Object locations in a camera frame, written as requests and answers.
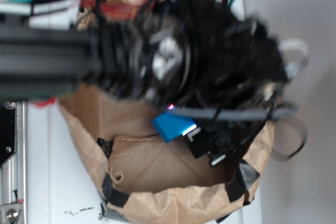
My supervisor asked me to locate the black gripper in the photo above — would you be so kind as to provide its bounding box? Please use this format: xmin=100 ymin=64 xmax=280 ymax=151
xmin=181 ymin=121 xmax=252 ymax=166

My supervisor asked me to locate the blue rectangular block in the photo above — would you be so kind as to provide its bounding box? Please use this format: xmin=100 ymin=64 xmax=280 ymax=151
xmin=152 ymin=112 xmax=197 ymax=143

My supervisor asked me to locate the grey braided cable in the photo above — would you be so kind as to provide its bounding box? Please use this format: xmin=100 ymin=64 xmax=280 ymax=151
xmin=167 ymin=103 xmax=299 ymax=123

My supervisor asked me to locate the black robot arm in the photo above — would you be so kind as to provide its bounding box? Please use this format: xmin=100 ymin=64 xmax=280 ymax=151
xmin=1 ymin=0 xmax=290 ymax=165

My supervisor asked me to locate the brown paper bag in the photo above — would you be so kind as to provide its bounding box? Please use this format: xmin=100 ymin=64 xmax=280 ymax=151
xmin=58 ymin=0 xmax=279 ymax=224

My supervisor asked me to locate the aluminium frame rail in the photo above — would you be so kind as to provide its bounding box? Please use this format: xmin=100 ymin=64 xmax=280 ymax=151
xmin=1 ymin=101 xmax=27 ymax=223

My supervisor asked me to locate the black metal bracket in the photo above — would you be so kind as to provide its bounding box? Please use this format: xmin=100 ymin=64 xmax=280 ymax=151
xmin=0 ymin=102 xmax=17 ymax=168

